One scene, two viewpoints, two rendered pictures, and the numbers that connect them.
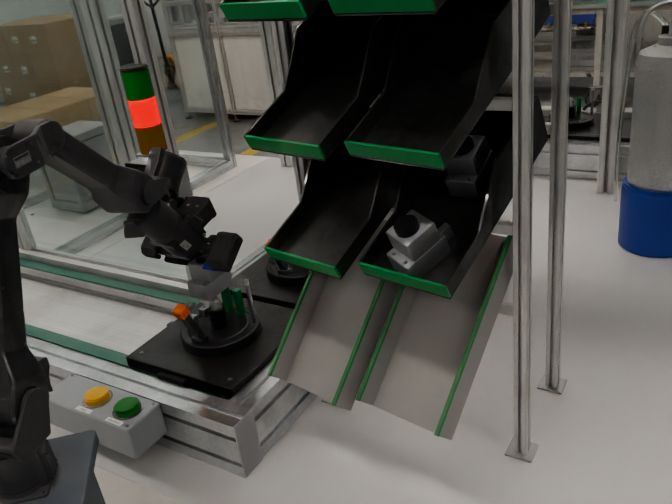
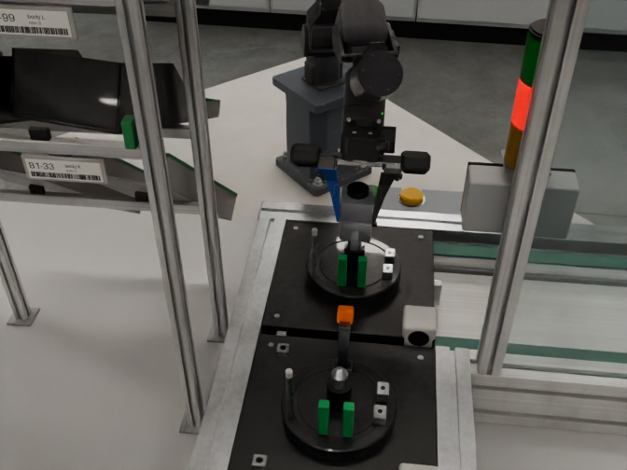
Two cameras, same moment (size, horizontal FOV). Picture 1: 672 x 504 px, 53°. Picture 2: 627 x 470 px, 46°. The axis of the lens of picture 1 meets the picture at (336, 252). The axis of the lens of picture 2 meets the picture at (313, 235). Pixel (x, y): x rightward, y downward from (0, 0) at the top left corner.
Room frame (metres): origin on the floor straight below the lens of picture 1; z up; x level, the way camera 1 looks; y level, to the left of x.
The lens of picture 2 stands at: (1.72, -0.21, 1.71)
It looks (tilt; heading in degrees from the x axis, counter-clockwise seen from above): 39 degrees down; 152
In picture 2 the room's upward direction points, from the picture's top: straight up
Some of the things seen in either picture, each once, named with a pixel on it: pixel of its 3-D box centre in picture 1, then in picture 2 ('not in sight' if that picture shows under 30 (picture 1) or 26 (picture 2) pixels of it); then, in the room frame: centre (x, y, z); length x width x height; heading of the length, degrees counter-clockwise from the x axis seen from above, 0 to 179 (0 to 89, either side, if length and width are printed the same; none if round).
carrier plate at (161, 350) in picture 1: (223, 338); (353, 279); (1.02, 0.22, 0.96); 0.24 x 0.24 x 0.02; 56
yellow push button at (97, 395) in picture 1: (97, 398); (411, 198); (0.89, 0.41, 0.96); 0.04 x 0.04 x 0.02
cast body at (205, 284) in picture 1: (211, 270); (356, 212); (1.03, 0.22, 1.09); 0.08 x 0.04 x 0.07; 146
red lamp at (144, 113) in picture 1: (144, 111); (539, 102); (1.22, 0.31, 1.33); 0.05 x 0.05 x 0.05
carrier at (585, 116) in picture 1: (570, 109); not in sight; (1.97, -0.76, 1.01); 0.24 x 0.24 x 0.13; 56
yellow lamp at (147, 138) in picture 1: (151, 138); (530, 143); (1.22, 0.31, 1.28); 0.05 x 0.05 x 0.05
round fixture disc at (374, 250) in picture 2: (221, 329); (353, 269); (1.02, 0.22, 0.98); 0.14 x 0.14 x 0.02
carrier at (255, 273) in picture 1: (297, 251); (339, 390); (1.23, 0.08, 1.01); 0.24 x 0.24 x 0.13; 56
